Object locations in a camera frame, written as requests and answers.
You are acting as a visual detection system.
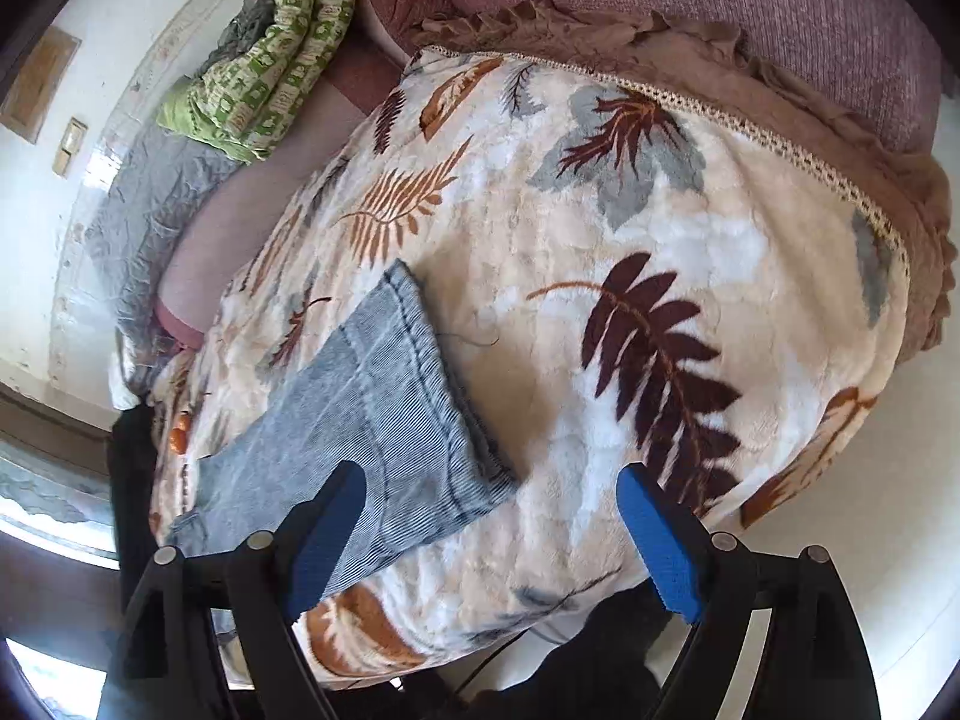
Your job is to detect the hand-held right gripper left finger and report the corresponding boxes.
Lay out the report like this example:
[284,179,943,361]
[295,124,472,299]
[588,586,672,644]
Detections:
[105,460,368,720]

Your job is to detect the wooden wall frame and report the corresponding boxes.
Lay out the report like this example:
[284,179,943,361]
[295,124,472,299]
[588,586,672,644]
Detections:
[0,26,82,143]

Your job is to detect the grey quilted blanket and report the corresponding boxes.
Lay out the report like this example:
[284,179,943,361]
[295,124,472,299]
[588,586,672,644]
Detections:
[82,124,242,391]

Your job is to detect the leaf-printed plush blanket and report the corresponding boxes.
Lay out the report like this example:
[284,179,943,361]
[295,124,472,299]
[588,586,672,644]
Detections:
[146,49,912,691]

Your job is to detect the dark grey crumpled cloth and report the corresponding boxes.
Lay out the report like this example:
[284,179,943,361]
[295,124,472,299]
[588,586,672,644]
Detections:
[191,0,276,80]

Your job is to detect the black cloth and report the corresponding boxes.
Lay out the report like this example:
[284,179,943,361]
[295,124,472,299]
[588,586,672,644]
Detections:
[105,401,181,567]

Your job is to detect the green patterned quilt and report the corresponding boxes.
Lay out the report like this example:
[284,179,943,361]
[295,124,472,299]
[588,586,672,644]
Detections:
[156,0,359,164]

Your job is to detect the beige wall switch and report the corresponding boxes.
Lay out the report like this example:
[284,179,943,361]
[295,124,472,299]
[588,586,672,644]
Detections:
[51,118,89,178]

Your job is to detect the brown ruffled cloth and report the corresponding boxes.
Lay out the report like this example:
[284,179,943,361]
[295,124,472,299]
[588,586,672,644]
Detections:
[409,4,960,365]

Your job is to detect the grey denim pants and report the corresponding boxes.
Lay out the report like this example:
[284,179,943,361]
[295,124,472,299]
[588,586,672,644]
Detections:
[166,259,520,642]

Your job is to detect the patterned glass window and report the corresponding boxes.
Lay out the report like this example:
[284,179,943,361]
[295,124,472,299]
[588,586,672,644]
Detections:
[0,431,122,565]

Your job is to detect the black cable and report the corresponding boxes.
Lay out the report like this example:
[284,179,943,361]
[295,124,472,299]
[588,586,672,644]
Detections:
[450,615,545,698]

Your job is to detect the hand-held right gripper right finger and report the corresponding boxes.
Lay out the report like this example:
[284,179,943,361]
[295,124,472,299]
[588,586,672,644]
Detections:
[615,463,883,720]

